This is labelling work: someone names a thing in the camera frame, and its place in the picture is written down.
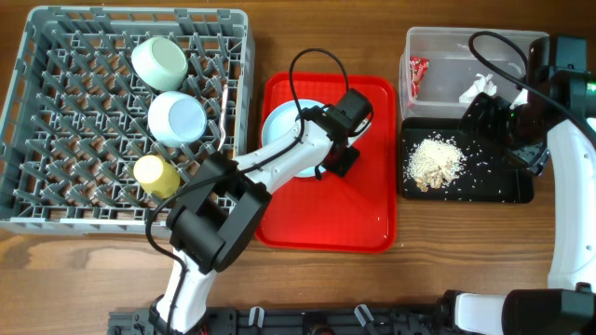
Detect white tissue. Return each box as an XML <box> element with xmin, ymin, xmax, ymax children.
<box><xmin>459</xmin><ymin>74</ymin><xmax>497</xmax><ymax>104</ymax></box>

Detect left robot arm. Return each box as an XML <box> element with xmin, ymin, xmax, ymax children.
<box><xmin>145</xmin><ymin>87</ymin><xmax>374</xmax><ymax>334</ymax></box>

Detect white plastic fork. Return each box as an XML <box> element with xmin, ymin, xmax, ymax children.
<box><xmin>217</xmin><ymin>84</ymin><xmax>229</xmax><ymax>152</ymax></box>

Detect clear plastic bin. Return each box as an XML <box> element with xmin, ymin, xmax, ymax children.
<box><xmin>399</xmin><ymin>27</ymin><xmax>549</xmax><ymax>119</ymax></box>

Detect rice and food scraps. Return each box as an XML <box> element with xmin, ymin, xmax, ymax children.
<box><xmin>403</xmin><ymin>132</ymin><xmax>467</xmax><ymax>193</ymax></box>

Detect yellow cup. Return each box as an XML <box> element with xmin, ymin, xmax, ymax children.
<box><xmin>133</xmin><ymin>155</ymin><xmax>181</xmax><ymax>199</ymax></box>

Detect black tray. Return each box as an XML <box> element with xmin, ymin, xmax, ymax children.
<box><xmin>400</xmin><ymin>117</ymin><xmax>535</xmax><ymax>204</ymax></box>

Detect light blue bowl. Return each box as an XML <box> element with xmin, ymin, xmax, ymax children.
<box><xmin>148</xmin><ymin>91</ymin><xmax>208</xmax><ymax>148</ymax></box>

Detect red snack wrapper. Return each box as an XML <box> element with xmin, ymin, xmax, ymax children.
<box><xmin>409</xmin><ymin>56</ymin><xmax>429</xmax><ymax>100</ymax></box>

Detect light blue plate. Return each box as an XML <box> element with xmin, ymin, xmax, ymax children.
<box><xmin>262</xmin><ymin>101</ymin><xmax>332</xmax><ymax>179</ymax></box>

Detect green bowl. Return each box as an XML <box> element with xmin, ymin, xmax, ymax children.
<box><xmin>131</xmin><ymin>36</ymin><xmax>188</xmax><ymax>91</ymax></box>

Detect red plastic tray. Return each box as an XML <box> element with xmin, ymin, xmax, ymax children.
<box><xmin>255</xmin><ymin>73</ymin><xmax>397</xmax><ymax>253</ymax></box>

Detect grey dishwasher rack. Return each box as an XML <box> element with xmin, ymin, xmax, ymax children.
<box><xmin>1</xmin><ymin>6</ymin><xmax>255</xmax><ymax>235</ymax></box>

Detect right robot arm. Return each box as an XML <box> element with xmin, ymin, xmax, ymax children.
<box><xmin>438</xmin><ymin>31</ymin><xmax>595</xmax><ymax>334</ymax></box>

